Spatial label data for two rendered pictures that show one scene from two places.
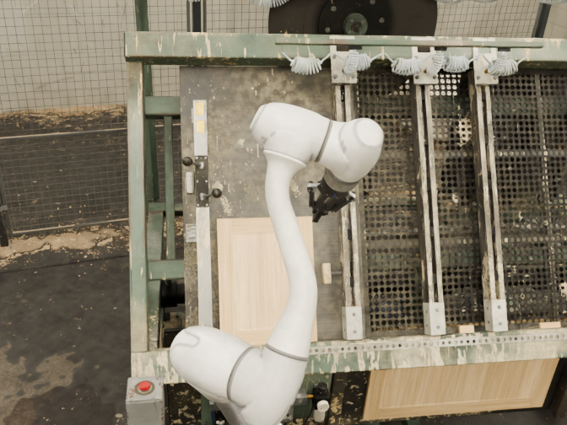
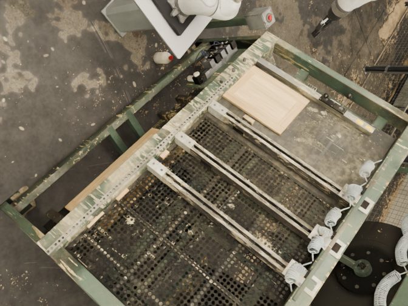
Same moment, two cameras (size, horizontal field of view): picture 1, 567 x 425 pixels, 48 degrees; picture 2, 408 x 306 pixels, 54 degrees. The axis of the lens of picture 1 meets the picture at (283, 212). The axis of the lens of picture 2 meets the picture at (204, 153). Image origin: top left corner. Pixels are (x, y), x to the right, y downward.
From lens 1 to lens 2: 211 cm
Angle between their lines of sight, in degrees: 41
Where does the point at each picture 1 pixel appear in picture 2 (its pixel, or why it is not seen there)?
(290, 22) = (385, 235)
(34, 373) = not seen: hidden behind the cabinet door
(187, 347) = not seen: outside the picture
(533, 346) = (124, 172)
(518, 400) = (82, 195)
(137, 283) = (305, 56)
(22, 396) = not seen: hidden behind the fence
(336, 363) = (207, 91)
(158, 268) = (303, 73)
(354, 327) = (216, 106)
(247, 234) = (292, 105)
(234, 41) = (397, 158)
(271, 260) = (273, 105)
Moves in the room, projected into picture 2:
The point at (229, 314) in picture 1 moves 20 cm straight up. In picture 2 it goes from (264, 76) to (286, 76)
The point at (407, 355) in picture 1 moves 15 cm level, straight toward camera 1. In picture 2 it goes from (182, 117) to (179, 95)
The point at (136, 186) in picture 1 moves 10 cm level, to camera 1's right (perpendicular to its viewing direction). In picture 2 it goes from (348, 82) to (340, 88)
